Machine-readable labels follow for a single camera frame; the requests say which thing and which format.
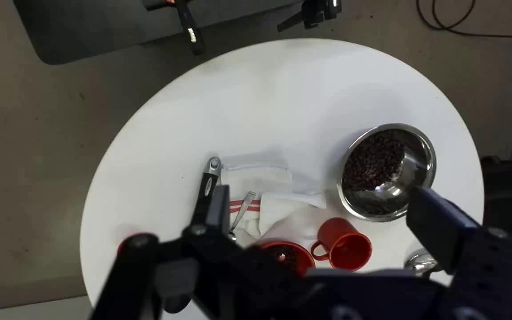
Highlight stainless steel bowl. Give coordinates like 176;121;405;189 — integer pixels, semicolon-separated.
338;121;439;223

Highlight black floor cable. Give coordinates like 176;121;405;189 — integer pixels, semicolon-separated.
414;0;512;41

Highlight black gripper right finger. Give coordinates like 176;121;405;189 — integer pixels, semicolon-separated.
405;187;483;276

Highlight silver metal spoon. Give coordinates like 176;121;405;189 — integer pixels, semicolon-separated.
229;191;258;235

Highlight white towel with red stripes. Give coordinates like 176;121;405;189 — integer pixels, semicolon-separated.
219;150;331;251

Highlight red bowl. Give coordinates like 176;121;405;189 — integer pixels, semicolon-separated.
254;239;318;278

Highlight black ladle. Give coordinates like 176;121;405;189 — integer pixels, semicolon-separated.
188;155;226;228

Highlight metal tongs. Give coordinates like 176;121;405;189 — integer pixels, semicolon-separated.
402;248;443;278

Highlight coffee beans pile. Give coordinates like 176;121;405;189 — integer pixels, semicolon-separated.
345;132;416;196

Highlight red cup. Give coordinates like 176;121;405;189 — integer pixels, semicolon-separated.
309;216;375;274

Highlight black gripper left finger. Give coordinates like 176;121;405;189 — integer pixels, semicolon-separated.
204;184;233;235

